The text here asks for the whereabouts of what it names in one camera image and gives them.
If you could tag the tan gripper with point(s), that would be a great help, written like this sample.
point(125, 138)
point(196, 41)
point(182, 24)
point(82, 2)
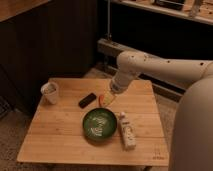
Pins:
point(108, 98)

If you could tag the wooden square table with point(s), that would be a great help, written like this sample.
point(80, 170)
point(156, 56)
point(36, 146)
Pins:
point(55, 134)

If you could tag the black rectangular remote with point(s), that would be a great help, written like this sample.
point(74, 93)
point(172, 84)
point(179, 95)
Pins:
point(87, 100)

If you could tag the white lotion bottle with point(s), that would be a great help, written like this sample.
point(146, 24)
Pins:
point(127, 132)

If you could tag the green ceramic bowl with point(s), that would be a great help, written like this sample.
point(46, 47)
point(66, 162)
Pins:
point(99, 124)

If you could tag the grey metal shelf beam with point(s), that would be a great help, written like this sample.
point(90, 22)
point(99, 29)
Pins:
point(132, 63)

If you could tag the white paper cup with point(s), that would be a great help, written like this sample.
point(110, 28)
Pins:
point(50, 91)

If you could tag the upper wooden shelf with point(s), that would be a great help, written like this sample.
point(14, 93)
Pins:
point(165, 11)

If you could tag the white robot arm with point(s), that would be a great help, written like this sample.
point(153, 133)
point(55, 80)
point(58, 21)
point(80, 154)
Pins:
point(191, 146)

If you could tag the orange red small object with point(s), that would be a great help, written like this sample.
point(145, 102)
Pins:
point(101, 100)

